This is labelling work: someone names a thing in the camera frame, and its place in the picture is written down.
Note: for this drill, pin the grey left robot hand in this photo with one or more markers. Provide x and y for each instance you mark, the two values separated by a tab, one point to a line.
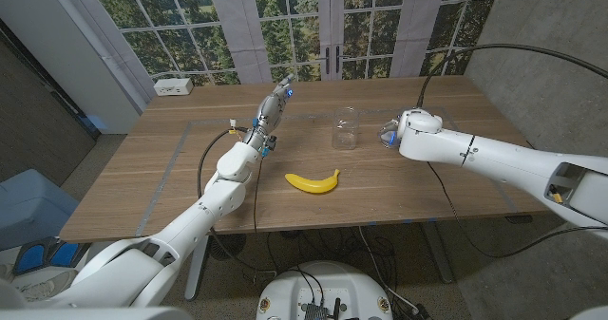
268	113

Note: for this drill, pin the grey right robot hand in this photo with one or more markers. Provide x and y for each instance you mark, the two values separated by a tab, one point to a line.
393	125

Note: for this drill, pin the clear glass jar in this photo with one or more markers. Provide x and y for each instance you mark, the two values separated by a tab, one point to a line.
345	135

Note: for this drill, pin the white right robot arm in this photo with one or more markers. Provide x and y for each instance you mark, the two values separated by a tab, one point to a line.
499	154

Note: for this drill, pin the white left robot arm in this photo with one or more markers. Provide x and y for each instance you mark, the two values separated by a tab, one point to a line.
204	215

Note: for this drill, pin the yellow toy banana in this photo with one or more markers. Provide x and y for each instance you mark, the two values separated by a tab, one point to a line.
311	185

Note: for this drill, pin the printed window backdrop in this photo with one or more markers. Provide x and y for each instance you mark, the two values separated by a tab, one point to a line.
285	25

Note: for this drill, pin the white power outlet box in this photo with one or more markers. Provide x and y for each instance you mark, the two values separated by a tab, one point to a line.
173	87

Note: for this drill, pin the grey table leg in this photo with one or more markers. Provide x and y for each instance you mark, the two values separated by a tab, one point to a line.
439	253

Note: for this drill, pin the black round fan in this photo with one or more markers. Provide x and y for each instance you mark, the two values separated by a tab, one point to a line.
226	247

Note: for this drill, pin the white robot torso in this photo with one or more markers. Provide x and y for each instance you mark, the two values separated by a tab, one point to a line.
328	282

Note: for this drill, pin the white table leg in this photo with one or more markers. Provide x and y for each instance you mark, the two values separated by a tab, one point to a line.
195	272

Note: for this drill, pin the black torso electronics module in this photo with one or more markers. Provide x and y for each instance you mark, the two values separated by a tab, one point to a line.
314	311

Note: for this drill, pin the blue-grey storage bin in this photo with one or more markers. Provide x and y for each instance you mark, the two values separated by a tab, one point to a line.
33	206

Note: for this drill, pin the blue and black foot pedal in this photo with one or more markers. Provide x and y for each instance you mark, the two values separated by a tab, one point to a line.
33	258

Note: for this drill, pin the white sneaker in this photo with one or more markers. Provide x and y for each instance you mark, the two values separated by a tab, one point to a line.
45	287

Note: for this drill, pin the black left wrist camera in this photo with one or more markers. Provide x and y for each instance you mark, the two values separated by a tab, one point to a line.
271	144

